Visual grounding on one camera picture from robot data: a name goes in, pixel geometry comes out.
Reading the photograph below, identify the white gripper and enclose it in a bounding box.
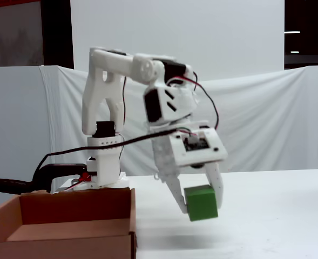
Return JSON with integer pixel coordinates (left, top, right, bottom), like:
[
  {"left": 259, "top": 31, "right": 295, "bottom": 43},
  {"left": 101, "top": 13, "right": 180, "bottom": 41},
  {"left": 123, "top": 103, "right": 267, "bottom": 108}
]
[{"left": 146, "top": 114, "right": 225, "bottom": 215}]

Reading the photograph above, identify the green cube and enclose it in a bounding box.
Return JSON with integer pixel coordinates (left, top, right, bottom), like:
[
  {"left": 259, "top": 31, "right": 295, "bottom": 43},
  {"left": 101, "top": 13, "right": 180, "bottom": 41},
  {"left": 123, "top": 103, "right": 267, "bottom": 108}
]
[{"left": 184, "top": 185, "right": 219, "bottom": 222}]

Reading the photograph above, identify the brown cardboard box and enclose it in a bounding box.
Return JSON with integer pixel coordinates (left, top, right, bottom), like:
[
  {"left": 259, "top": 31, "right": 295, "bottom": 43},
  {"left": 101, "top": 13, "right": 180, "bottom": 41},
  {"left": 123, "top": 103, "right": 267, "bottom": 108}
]
[{"left": 0, "top": 188, "right": 138, "bottom": 259}]

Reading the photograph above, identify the white draped cloth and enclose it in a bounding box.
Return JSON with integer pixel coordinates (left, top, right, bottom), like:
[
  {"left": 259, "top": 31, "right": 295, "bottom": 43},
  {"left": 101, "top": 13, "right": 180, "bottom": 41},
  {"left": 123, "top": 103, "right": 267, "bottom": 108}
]
[{"left": 38, "top": 64, "right": 318, "bottom": 176}]

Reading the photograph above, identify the black table clamp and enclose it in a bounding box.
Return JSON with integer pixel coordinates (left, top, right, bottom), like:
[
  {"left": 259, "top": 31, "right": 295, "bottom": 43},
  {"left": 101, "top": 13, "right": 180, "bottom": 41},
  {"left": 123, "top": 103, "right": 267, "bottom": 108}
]
[{"left": 31, "top": 162, "right": 88, "bottom": 194}]

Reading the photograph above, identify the white backdrop panel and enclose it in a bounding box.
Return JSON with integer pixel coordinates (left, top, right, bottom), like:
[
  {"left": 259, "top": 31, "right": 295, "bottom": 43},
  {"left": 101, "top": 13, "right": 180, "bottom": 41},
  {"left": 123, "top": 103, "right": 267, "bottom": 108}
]
[{"left": 70, "top": 0, "right": 286, "bottom": 82}]

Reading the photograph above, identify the pale grey partition panel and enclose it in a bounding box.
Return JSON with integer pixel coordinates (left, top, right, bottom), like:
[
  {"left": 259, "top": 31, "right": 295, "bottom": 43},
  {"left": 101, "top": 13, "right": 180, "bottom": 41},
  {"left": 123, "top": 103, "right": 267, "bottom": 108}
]
[{"left": 0, "top": 66, "right": 53, "bottom": 206}]

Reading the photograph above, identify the dark window pane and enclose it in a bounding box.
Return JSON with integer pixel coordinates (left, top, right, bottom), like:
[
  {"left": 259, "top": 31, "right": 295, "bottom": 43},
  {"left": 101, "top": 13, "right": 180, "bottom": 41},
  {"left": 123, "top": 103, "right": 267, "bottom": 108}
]
[{"left": 284, "top": 0, "right": 318, "bottom": 71}]

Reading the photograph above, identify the black pillar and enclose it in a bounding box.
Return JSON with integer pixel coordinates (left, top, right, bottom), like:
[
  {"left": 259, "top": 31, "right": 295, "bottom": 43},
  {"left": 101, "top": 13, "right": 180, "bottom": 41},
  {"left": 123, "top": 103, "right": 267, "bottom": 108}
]
[{"left": 41, "top": 0, "right": 75, "bottom": 70}]

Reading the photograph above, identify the white camera mount with board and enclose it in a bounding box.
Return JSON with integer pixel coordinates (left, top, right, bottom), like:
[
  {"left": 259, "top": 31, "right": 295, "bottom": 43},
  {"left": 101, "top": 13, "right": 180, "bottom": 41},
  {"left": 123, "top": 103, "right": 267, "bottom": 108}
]
[{"left": 168, "top": 126, "right": 229, "bottom": 167}]

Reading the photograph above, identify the black camera cable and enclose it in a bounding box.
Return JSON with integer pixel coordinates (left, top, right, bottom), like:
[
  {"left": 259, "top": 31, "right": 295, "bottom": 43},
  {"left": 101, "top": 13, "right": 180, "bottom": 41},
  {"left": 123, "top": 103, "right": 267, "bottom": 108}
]
[{"left": 31, "top": 128, "right": 179, "bottom": 194}]

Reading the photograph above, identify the red black gripper servo wire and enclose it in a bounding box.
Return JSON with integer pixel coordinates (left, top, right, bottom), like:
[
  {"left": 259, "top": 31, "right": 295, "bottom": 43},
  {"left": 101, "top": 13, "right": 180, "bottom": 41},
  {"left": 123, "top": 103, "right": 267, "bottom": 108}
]
[{"left": 166, "top": 71, "right": 220, "bottom": 130}]

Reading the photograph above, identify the dark red arm servo wire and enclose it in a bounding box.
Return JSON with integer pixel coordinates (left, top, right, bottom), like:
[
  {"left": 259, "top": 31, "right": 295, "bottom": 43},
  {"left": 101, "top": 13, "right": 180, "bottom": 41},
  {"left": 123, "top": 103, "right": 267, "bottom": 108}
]
[{"left": 118, "top": 77, "right": 127, "bottom": 173}]

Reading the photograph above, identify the red wire bundle at base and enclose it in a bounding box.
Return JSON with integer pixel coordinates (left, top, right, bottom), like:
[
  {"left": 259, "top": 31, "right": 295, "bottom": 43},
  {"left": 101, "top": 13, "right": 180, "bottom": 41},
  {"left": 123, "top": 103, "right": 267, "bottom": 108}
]
[{"left": 66, "top": 172, "right": 92, "bottom": 191}]

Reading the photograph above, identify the black corrugated hose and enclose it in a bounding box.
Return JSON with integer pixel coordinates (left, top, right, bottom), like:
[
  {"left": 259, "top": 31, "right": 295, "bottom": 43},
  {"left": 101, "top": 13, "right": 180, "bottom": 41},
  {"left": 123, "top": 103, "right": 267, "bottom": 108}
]
[{"left": 0, "top": 178, "right": 34, "bottom": 194}]

